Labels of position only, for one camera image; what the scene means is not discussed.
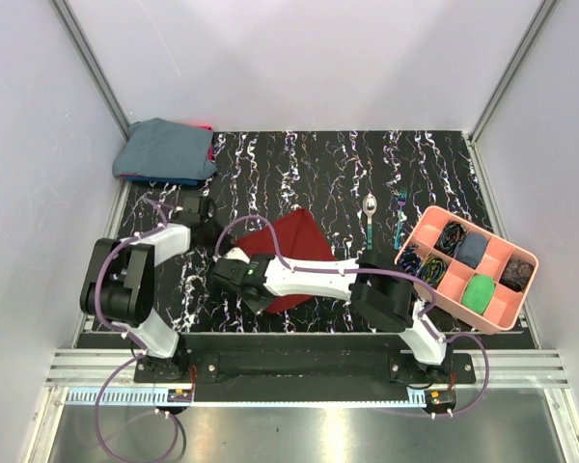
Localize dark red cloth napkin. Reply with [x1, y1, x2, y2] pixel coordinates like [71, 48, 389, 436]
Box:
[234, 206, 339, 314]

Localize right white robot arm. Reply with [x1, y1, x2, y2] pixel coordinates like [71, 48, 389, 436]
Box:
[211, 248, 454, 383]

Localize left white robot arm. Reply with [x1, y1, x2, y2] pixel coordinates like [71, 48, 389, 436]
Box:
[79, 195, 223, 382]

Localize folded pink cloth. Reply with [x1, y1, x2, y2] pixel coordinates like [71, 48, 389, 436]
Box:
[188, 123, 214, 162]

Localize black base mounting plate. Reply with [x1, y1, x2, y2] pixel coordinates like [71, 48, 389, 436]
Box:
[134, 333, 477, 404]

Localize folded grey-blue cloth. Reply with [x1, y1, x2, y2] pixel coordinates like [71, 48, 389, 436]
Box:
[112, 118, 217, 180]

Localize blue dotted rolled sock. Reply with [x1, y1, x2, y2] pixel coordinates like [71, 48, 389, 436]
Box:
[398, 244, 422, 276]

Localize yellow blue rolled sock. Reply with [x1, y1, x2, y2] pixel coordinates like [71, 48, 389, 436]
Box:
[417, 255, 448, 288]

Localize dark patterned rolled sock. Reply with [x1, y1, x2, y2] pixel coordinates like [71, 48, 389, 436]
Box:
[435, 221, 466, 257]

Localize grey-blue rolled sock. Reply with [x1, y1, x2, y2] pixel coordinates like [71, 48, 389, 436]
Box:
[455, 231, 488, 269]

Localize green rolled sock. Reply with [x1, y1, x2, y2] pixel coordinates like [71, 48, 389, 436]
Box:
[461, 274, 496, 315]

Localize pink divided organizer tray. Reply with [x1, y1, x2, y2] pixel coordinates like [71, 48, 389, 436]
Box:
[396, 205, 538, 335]

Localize brown patterned rolled sock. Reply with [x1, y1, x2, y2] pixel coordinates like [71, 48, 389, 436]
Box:
[499, 258, 535, 292]

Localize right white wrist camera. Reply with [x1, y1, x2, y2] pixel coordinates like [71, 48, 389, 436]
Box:
[223, 247, 250, 263]

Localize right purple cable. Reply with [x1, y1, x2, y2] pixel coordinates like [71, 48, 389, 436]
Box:
[214, 215, 488, 421]

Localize purple cable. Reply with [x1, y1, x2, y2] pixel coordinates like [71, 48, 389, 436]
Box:
[214, 215, 488, 421]
[94, 196, 194, 459]

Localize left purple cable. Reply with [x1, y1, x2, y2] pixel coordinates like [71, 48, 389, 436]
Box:
[94, 196, 194, 459]

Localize silver spoon patterned handle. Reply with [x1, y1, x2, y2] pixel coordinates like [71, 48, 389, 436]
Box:
[362, 193, 377, 251]

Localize fork with teal handle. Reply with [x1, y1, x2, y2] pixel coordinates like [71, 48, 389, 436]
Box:
[394, 188, 408, 250]

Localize left aluminium frame post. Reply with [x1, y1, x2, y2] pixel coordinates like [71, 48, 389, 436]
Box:
[49, 0, 130, 140]

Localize aluminium frame post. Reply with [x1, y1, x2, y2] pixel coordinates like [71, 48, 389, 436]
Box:
[468, 0, 560, 143]
[49, 0, 130, 140]

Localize right aluminium frame post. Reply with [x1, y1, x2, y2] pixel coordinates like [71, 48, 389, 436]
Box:
[468, 0, 560, 143]

